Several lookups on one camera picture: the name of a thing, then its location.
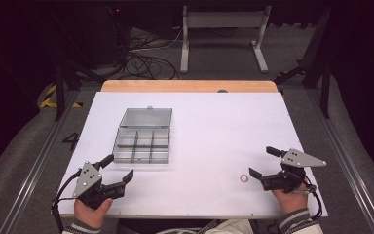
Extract person's right hand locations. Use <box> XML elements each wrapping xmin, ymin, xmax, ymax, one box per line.
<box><xmin>270</xmin><ymin>185</ymin><xmax>310</xmax><ymax>215</ymax></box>

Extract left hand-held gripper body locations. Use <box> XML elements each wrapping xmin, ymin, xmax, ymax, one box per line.
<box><xmin>72</xmin><ymin>161</ymin><xmax>127</xmax><ymax>210</ymax></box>

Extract black floor cables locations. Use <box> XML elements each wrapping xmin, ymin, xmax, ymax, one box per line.
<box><xmin>115</xmin><ymin>27</ymin><xmax>238</xmax><ymax>81</ymax></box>

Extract aluminium floor rail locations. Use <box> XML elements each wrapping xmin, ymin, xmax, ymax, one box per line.
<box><xmin>306</xmin><ymin>87</ymin><xmax>374</xmax><ymax>234</ymax></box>
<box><xmin>0</xmin><ymin>91</ymin><xmax>82</xmax><ymax>234</ymax></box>

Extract black tripod stand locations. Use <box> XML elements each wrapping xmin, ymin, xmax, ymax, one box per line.
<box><xmin>273</xmin><ymin>6</ymin><xmax>334</xmax><ymax>120</ymax></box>
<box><xmin>47</xmin><ymin>6</ymin><xmax>134</xmax><ymax>122</ymax></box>

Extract wooden table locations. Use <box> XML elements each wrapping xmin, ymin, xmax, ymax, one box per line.
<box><xmin>100</xmin><ymin>79</ymin><xmax>280</xmax><ymax>94</ymax></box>

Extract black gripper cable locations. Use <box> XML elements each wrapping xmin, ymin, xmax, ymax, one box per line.
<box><xmin>300</xmin><ymin>175</ymin><xmax>324</xmax><ymax>222</ymax></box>
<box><xmin>51</xmin><ymin>168</ymin><xmax>83</xmax><ymax>234</ymax></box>

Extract white metal stand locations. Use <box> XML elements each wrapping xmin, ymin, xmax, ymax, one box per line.
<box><xmin>179</xmin><ymin>4</ymin><xmax>273</xmax><ymax>75</ymax></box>

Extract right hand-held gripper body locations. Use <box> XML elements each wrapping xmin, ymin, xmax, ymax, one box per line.
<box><xmin>259</xmin><ymin>147</ymin><xmax>328</xmax><ymax>193</ymax></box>

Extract yellow black floor tape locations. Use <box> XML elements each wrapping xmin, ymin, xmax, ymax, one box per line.
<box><xmin>38</xmin><ymin>83</ymin><xmax>84</xmax><ymax>109</ymax></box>

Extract person's light clothing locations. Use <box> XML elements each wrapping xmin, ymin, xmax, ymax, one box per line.
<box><xmin>155</xmin><ymin>218</ymin><xmax>255</xmax><ymax>234</ymax></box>

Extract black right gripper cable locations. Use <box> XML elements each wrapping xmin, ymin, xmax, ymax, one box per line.
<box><xmin>300</xmin><ymin>175</ymin><xmax>324</xmax><ymax>222</ymax></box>

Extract clear plastic compartment box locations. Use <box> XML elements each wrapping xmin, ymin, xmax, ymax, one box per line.
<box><xmin>112</xmin><ymin>105</ymin><xmax>173</xmax><ymax>165</ymax></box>

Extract person's left hand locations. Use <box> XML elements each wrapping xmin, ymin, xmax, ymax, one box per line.
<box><xmin>73</xmin><ymin>197</ymin><xmax>114</xmax><ymax>229</ymax></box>

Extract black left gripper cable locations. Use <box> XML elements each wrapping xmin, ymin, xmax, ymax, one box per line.
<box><xmin>51</xmin><ymin>168</ymin><xmax>83</xmax><ymax>234</ymax></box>

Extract white table sheet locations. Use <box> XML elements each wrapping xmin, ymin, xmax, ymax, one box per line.
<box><xmin>57</xmin><ymin>91</ymin><xmax>329</xmax><ymax>219</ymax></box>

